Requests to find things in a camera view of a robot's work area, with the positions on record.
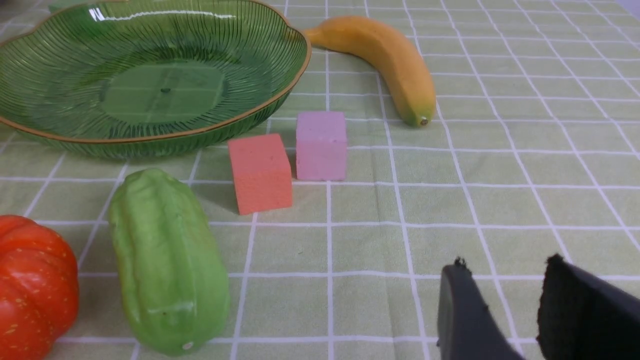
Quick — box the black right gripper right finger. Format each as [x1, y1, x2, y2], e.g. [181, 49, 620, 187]
[536, 254, 640, 360]

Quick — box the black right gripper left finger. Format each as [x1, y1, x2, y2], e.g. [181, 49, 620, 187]
[436, 257, 523, 360]

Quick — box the yellow toy banana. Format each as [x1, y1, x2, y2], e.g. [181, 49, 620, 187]
[303, 15, 437, 127]

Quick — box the green checkered tablecloth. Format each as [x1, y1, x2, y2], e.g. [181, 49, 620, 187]
[1, 0, 640, 360]

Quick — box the pink foam cube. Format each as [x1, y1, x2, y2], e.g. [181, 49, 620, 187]
[295, 111, 348, 182]

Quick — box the orange foam cube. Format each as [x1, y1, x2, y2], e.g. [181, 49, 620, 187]
[227, 133, 293, 215]

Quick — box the green toy chayote gourd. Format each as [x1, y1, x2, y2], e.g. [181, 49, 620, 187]
[108, 168, 231, 357]

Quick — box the orange toy pumpkin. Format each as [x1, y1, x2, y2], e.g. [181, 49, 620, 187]
[0, 215, 79, 360]

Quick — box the green glass leaf plate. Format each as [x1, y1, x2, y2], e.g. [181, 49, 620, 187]
[1, 0, 312, 158]

